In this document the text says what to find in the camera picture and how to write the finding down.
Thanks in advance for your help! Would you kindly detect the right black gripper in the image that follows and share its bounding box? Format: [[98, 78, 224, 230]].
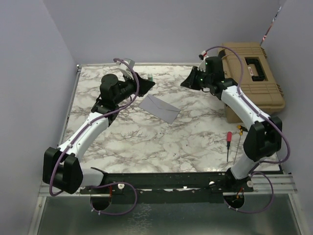
[[182, 67, 213, 91]]

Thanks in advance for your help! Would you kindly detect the yellow black long screwdriver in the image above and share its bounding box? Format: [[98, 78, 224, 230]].
[[233, 125, 247, 163]]

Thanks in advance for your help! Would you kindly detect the tan plastic tool case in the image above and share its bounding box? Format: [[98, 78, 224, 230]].
[[218, 42, 286, 123]]

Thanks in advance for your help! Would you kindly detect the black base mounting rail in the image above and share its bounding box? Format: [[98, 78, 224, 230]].
[[80, 172, 253, 204]]

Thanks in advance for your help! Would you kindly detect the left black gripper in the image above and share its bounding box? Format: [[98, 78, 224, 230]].
[[114, 71, 155, 105]]

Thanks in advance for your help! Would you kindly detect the green white glue stick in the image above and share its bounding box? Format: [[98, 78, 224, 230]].
[[148, 73, 153, 81]]

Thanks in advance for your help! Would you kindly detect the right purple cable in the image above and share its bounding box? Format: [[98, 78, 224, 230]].
[[202, 46, 291, 213]]

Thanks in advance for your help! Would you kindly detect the grey envelope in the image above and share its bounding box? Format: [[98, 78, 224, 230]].
[[139, 94, 180, 124]]

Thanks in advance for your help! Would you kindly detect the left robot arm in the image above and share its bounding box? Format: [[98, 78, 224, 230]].
[[43, 73, 155, 194]]

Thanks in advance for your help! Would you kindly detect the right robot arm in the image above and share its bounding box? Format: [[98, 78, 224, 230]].
[[181, 56, 282, 191]]

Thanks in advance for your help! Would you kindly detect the purple cable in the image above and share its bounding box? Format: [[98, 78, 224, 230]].
[[202, 46, 291, 213], [48, 57, 141, 216]]

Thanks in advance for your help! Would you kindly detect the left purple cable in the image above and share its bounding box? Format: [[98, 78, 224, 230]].
[[48, 57, 141, 216]]

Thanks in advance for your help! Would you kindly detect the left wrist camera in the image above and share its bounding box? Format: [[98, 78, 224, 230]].
[[117, 58, 135, 79]]

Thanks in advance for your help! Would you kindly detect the red handled screwdriver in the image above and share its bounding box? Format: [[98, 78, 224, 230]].
[[226, 132, 232, 162]]

